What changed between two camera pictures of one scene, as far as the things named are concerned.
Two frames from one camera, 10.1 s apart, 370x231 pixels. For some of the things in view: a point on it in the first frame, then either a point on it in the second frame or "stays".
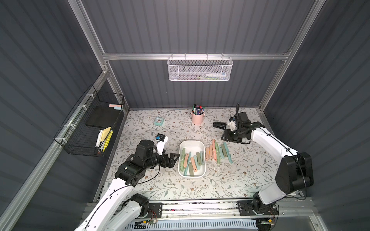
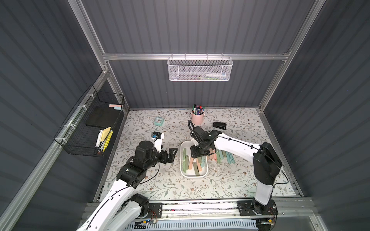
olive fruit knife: [223, 149] stays
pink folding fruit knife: [214, 150] stays
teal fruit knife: [228, 152] stays
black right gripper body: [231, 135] → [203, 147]
